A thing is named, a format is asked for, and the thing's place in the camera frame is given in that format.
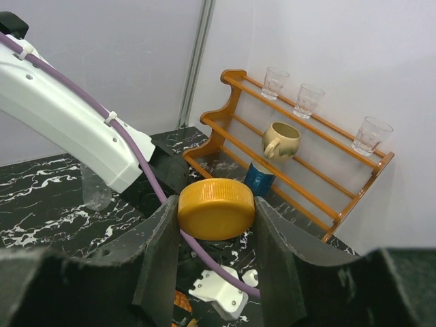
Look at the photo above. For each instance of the blue mug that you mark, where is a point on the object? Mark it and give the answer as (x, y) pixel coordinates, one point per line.
(259, 179)

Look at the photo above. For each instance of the left drinking glass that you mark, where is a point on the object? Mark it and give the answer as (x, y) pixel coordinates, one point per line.
(274, 81)

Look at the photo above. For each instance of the beige mug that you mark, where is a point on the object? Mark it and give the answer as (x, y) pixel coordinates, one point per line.
(280, 142)

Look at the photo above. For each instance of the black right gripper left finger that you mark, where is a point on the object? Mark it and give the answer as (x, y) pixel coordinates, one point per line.
(130, 281)

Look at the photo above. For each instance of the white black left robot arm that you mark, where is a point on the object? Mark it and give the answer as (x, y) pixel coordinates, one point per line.
(114, 157)

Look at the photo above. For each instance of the orange juice bottle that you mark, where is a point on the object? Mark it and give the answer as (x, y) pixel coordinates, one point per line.
(182, 311)

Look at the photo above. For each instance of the right drinking glass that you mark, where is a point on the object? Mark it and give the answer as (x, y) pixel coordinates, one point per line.
(370, 135)

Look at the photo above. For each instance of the drinking glass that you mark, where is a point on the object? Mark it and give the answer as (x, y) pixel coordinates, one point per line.
(308, 100)
(274, 81)
(370, 135)

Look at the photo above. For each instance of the middle drinking glass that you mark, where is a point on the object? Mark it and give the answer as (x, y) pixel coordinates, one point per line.
(308, 100)

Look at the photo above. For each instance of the orange bottle cap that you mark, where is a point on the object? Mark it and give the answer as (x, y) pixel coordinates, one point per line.
(215, 209)

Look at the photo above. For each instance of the wooden shelf rack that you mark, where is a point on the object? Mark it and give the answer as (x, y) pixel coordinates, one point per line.
(219, 121)

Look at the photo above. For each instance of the clear plastic bottle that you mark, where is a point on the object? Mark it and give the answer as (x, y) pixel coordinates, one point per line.
(96, 194)

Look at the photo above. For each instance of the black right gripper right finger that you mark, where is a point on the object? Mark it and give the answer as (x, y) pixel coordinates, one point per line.
(305, 282)

